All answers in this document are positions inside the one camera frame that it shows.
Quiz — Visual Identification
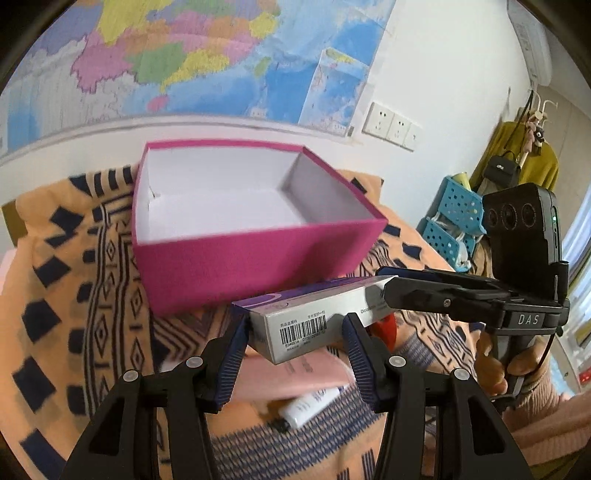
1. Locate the white air conditioner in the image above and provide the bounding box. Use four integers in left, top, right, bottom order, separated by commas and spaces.
505, 0, 555, 86

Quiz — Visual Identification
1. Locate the red plastic object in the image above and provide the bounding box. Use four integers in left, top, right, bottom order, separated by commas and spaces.
369, 311, 398, 352

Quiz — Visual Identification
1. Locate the blue plastic basket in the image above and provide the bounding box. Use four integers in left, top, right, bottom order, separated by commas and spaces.
418, 217, 468, 271
438, 174, 485, 232

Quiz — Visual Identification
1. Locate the yellow garment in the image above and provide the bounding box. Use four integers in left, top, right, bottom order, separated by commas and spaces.
471, 121, 559, 195

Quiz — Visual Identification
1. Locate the pink cosmetic tube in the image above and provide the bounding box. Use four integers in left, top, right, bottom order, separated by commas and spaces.
242, 344, 352, 400

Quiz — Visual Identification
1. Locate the white coat hook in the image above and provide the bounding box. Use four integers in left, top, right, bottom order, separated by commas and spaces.
526, 90, 559, 121

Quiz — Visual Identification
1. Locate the person's right forearm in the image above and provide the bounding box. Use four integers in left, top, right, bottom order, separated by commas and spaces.
501, 355, 583, 467

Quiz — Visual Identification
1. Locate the hanging plush toy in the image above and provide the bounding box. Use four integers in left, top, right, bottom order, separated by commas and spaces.
524, 117, 548, 158

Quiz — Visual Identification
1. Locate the small white tube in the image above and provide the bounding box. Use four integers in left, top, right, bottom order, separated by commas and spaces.
270, 385, 345, 432

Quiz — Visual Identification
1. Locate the magenta cardboard box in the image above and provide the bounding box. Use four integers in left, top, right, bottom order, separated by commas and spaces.
131, 141, 389, 317

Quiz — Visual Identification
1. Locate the white purple medicine carton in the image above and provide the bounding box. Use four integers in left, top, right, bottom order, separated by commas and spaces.
231, 275, 400, 365

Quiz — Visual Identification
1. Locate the colourful wall map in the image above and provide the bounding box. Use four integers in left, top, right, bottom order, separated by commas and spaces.
0, 0, 398, 155

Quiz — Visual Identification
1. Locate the orange patterned blanket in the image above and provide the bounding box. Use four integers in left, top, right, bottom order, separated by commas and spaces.
9, 164, 509, 480

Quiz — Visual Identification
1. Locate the person's right hand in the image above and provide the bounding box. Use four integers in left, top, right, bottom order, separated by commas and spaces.
475, 330, 550, 400

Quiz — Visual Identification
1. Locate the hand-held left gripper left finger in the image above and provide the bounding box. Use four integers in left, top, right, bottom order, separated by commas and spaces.
67, 316, 252, 480

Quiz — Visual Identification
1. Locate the black handbag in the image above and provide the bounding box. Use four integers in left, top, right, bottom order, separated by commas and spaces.
482, 150, 522, 186

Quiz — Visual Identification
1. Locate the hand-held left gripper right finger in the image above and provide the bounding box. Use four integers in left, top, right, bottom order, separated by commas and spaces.
341, 313, 529, 480

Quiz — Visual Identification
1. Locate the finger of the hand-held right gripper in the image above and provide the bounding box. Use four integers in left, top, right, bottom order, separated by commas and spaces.
381, 276, 505, 333
375, 266, 509, 297

